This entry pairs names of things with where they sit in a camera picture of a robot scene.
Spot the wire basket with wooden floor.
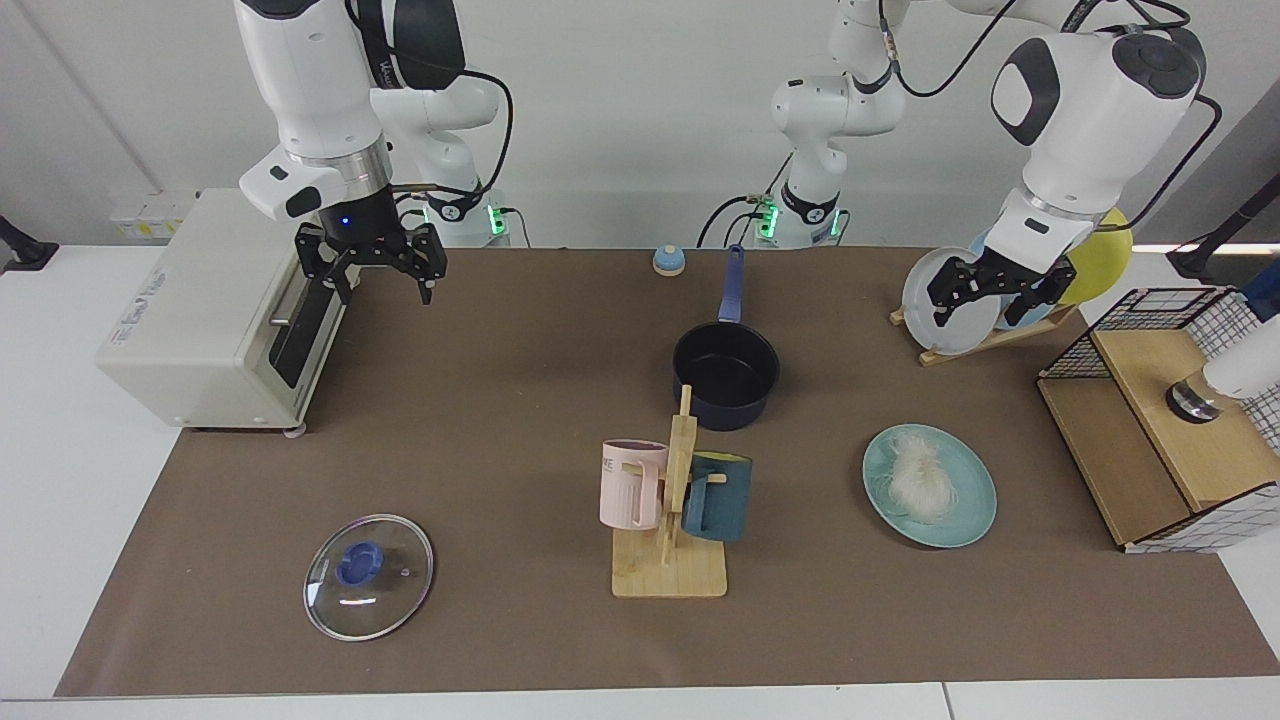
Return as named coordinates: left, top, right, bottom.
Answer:
left=1037, top=286, right=1280, bottom=554

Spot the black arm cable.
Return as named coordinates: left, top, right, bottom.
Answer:
left=878, top=0, right=1224, bottom=233
left=345, top=0, right=515, bottom=201

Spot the yellow round plate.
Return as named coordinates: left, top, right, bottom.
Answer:
left=1055, top=207, right=1135, bottom=306

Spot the light blue round plate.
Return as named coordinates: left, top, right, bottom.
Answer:
left=968, top=228, right=1061, bottom=331

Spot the teal round plate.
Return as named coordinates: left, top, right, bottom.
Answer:
left=862, top=424, right=998, bottom=549

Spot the black clamp mount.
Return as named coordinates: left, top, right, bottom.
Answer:
left=0, top=215, right=59, bottom=273

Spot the white cylinder with silver ring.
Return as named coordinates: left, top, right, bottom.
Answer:
left=1165, top=340, right=1280, bottom=424

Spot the black pot with blue handle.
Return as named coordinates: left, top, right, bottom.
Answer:
left=672, top=245, right=781, bottom=432

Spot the grey round plate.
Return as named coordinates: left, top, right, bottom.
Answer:
left=901, top=246, right=1003, bottom=357

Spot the wooden cup stand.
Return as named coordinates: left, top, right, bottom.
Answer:
left=611, top=384, right=729, bottom=599

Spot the brown table cloth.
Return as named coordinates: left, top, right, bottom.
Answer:
left=55, top=247, right=1280, bottom=698

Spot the dark teal cup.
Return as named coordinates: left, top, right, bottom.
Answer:
left=682, top=452, right=753, bottom=543

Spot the white vermicelli bundle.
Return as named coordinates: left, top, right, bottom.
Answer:
left=880, top=430, right=961, bottom=523

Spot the pale toaster oven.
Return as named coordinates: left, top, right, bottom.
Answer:
left=96, top=188, right=353, bottom=439

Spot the wooden plate rack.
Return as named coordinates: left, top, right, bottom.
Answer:
left=889, top=303, right=1081, bottom=367

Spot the pink ribbed cup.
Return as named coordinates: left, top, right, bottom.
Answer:
left=599, top=439, right=669, bottom=531

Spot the glass lid with blue knob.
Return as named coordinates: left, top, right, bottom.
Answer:
left=303, top=513, right=435, bottom=642

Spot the black angled stand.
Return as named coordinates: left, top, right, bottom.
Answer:
left=1166, top=172, right=1280, bottom=281

